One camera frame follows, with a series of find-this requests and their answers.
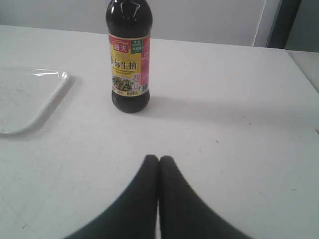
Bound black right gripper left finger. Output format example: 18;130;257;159
66;155;159;239

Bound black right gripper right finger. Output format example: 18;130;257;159
159;156;249;239

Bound soy sauce bottle gold cap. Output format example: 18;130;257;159
106;0;153;113

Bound white plastic tray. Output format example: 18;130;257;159
0;66;70;136

